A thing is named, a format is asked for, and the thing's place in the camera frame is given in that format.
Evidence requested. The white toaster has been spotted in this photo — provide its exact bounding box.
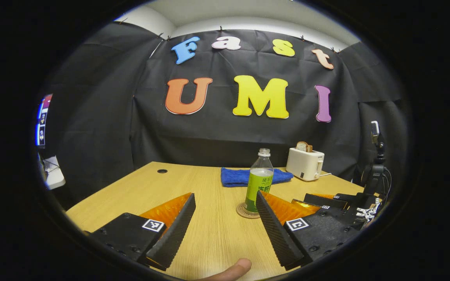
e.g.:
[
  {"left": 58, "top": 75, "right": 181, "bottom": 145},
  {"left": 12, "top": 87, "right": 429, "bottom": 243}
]
[{"left": 286, "top": 148, "right": 325, "bottom": 181}]

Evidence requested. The computer monitor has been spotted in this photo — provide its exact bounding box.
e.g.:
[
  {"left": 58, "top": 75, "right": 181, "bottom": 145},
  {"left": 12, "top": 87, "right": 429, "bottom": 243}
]
[{"left": 36, "top": 94, "right": 54, "bottom": 147}]

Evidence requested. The round wooden coaster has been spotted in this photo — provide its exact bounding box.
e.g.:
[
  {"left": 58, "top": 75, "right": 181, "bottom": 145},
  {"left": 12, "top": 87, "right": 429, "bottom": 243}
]
[{"left": 236, "top": 202, "right": 261, "bottom": 219}]

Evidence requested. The clear green-label water bottle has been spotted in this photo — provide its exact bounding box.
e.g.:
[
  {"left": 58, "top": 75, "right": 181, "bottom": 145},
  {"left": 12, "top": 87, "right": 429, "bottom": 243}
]
[{"left": 245, "top": 148, "right": 274, "bottom": 213}]

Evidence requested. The white side desk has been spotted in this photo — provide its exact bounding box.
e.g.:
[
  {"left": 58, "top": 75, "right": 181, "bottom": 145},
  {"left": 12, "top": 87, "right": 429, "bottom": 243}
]
[{"left": 42, "top": 155, "right": 66, "bottom": 190}]

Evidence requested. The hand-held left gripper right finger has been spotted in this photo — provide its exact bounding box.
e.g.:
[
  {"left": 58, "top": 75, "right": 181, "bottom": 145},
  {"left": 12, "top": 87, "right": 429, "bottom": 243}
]
[{"left": 255, "top": 190, "right": 366, "bottom": 270}]

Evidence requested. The blue towel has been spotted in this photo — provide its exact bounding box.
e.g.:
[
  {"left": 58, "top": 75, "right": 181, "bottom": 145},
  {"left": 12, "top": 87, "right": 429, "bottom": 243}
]
[{"left": 221, "top": 167, "right": 294, "bottom": 188}]

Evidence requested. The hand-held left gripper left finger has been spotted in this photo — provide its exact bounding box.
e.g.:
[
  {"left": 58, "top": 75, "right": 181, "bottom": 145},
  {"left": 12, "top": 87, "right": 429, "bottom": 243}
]
[{"left": 88, "top": 192, "right": 196, "bottom": 272}]

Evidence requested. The black backdrop cloth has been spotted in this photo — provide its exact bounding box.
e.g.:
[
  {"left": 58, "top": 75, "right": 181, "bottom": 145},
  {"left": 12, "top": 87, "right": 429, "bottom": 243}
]
[{"left": 39, "top": 21, "right": 409, "bottom": 203}]

